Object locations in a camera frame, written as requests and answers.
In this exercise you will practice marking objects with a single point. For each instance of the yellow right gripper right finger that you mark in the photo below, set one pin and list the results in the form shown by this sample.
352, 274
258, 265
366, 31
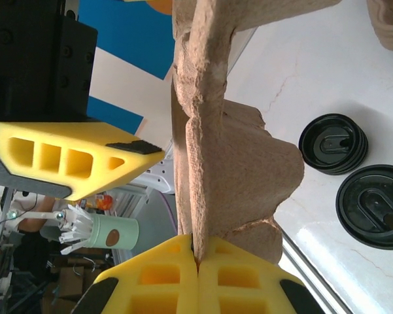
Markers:
271, 272

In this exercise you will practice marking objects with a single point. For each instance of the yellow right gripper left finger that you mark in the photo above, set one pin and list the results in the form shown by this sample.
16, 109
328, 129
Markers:
124, 271

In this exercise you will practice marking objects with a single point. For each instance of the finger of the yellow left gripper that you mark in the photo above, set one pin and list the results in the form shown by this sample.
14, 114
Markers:
101, 176

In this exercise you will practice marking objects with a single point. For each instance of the brown pulp cup carrier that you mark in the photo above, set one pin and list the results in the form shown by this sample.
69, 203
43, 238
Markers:
384, 13
392, 41
235, 157

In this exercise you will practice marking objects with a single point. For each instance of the black plastic coffee lid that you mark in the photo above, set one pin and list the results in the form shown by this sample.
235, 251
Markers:
352, 161
356, 163
372, 206
314, 144
359, 167

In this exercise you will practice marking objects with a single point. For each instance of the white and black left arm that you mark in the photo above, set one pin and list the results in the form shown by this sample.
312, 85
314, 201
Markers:
157, 180

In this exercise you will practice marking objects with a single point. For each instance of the mint green straw holder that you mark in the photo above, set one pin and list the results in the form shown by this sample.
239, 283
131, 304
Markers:
117, 232

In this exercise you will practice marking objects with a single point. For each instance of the white straw bundle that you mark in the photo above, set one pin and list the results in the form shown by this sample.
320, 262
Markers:
76, 225

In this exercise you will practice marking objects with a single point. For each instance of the brown cardboard box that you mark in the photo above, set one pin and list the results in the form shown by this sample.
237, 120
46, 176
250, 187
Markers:
68, 284

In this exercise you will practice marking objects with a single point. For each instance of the person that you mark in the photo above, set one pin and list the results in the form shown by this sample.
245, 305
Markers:
31, 226

